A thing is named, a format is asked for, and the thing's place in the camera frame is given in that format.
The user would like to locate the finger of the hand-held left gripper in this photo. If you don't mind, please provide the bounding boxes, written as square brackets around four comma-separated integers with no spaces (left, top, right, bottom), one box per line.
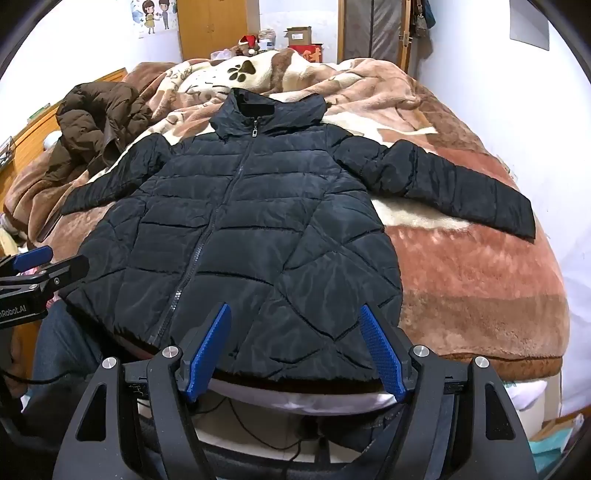
[0,246,53,278]
[28,255,90,298]

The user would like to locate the cartoon wall poster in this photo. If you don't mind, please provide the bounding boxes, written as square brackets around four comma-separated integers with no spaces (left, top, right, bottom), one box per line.
[130,0,178,38]

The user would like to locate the black cable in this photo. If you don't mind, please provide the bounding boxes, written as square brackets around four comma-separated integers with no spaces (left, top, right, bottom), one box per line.
[0,357,95,386]

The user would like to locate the teal carton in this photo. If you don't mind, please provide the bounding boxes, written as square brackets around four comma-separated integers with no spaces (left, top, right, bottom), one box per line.
[529,438,571,464]

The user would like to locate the brown puffer jacket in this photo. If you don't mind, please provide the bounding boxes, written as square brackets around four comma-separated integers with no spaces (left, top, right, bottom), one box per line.
[44,82,155,178]

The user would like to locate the wooden headboard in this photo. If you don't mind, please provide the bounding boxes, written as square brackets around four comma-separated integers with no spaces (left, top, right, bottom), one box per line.
[0,68,127,195]

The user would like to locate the black puffer jacket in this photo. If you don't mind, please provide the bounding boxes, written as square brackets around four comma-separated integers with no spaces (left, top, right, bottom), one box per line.
[60,88,537,384]

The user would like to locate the red box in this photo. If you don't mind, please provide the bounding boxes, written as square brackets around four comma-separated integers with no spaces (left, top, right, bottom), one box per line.
[288,44,324,63]

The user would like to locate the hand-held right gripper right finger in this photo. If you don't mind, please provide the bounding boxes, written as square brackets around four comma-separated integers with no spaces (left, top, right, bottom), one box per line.
[359,304,540,480]

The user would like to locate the tan cardboard piece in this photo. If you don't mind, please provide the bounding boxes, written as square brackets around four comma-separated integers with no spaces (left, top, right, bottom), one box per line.
[533,413,587,441]

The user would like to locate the wooden wardrobe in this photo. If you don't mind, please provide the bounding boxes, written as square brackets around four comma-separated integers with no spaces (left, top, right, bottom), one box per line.
[178,0,260,75]

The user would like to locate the open cardboard box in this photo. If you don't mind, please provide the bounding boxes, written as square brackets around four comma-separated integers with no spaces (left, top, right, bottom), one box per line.
[283,25,315,47]

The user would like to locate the plush toy with santa hat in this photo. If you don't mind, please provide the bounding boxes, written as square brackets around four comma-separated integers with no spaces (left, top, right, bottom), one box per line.
[233,34,262,58]

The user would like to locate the person's blue jeans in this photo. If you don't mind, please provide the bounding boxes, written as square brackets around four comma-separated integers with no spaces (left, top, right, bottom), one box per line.
[21,300,462,462]

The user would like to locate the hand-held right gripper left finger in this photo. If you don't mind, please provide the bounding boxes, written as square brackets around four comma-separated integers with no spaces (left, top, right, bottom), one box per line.
[53,302,232,480]

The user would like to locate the grey fabric wardrobe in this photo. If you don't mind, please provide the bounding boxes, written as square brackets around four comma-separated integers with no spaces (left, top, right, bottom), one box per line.
[338,0,411,75]

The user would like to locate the brown paw print blanket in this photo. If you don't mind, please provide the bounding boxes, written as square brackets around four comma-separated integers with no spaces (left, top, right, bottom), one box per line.
[2,48,571,381]

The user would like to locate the brown hanging handbag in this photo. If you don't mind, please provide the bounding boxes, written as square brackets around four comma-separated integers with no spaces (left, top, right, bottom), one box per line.
[413,0,432,40]

